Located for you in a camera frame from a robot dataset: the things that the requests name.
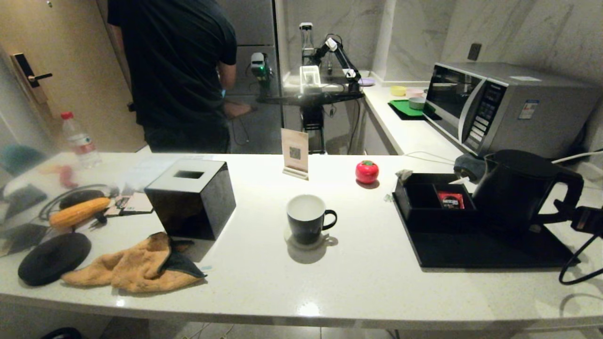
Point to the person in black shirt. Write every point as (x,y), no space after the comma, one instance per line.
(174,70)

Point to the black round kettle base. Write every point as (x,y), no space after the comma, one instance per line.
(54,258)

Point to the black compartment sachet box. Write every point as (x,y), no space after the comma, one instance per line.
(419,214)

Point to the purple plate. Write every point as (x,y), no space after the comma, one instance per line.
(366,82)

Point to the grey folded cloth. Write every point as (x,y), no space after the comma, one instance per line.
(466,165)

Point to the black wall socket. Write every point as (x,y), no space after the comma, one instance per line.
(474,52)

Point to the red coffee sachet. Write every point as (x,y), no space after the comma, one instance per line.
(450,200)

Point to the grey tall cabinet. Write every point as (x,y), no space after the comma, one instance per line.
(256,23)

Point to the grey tea bag wrapper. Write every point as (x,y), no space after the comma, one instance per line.
(403,175)

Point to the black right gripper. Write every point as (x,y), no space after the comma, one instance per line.
(589,220)

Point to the yellow bowl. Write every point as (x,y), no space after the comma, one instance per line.
(397,91)

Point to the clear blender jug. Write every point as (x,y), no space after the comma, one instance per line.
(306,42)

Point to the QR code sign stand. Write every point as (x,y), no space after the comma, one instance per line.
(294,150)

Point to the red tomato-shaped timer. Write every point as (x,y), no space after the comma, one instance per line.
(366,172)

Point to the black round pedestal table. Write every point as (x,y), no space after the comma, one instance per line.
(311,98)

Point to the black electric kettle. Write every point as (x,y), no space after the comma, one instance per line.
(513,188)

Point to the black mug white inside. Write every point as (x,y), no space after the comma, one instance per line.
(306,228)

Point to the plastic bottle red cap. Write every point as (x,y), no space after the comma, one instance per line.
(81,142)

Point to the red toy chili pepper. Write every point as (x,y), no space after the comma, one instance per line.
(67,176)

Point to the black glossy tissue box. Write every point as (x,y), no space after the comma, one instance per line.
(198,207)

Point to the brown stool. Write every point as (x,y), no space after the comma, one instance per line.
(238,109)

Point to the teal round object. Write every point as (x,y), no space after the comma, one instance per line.
(19,157)

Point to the pink bowl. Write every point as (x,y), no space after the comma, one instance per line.
(413,92)

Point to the white rack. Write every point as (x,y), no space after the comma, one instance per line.
(309,76)

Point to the dark grey pouch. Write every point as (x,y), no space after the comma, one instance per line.
(26,197)

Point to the tan wooden door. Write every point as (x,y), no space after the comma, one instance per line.
(70,94)

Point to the black stand-mounted robot arm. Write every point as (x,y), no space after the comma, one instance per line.
(340,56)

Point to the green-lit camera device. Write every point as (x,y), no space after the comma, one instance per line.
(258,65)

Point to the black oval device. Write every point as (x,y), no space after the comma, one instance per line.
(80,197)

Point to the orange microfiber cloth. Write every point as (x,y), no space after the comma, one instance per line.
(136,266)

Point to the black rectangular serving tray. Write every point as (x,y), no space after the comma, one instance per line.
(471,249)

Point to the grey bowl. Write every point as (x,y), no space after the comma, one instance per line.
(416,103)

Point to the yellow toy corn cob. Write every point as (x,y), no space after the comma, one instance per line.
(80,212)

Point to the black flat panel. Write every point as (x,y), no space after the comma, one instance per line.
(23,238)

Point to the orange toy carrot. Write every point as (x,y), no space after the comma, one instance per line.
(49,170)

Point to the silver microwave oven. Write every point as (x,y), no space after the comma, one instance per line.
(518,117)

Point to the green tray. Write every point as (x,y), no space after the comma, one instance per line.
(403,108)

